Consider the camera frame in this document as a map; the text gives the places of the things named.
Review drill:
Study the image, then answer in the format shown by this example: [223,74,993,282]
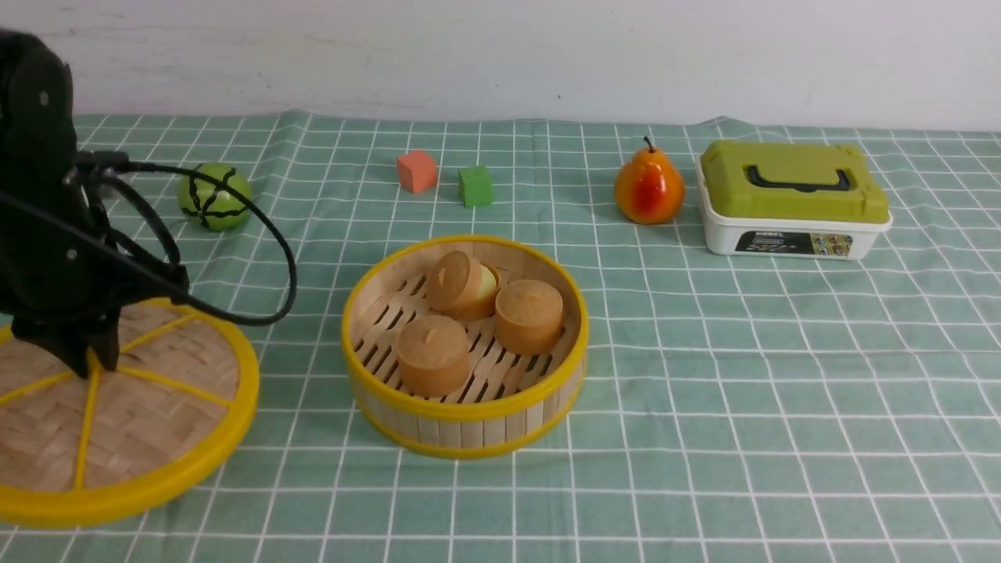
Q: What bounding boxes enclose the brown bun front left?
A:
[394,314,471,398]

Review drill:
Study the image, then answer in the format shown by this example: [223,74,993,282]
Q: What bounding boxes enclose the yellow bamboo steamer basket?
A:
[340,235,590,459]

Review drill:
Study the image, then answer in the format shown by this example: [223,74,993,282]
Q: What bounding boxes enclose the white box with green lid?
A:
[696,139,893,261]

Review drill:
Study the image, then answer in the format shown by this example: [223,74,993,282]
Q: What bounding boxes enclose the yellow woven steamer lid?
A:
[1,299,260,529]

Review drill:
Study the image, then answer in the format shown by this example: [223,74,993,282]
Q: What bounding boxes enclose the orange toy pear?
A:
[612,135,686,225]

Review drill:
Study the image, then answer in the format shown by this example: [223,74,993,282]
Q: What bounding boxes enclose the black cable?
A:
[74,150,299,327]

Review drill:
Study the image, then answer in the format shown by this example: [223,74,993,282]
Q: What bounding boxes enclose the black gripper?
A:
[2,30,188,380]

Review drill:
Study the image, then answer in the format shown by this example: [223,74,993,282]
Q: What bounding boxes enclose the brown bun tilted back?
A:
[425,250,501,323]

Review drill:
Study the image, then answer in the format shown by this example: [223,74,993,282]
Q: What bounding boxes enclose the brown bun right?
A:
[496,279,564,357]

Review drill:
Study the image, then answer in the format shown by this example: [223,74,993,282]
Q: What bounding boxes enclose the green toy watermelon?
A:
[178,163,253,231]

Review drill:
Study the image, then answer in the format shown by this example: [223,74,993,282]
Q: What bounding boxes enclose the green foam cube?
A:
[458,165,494,208]

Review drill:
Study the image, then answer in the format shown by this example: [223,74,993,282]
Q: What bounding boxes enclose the orange foam cube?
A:
[396,149,439,195]

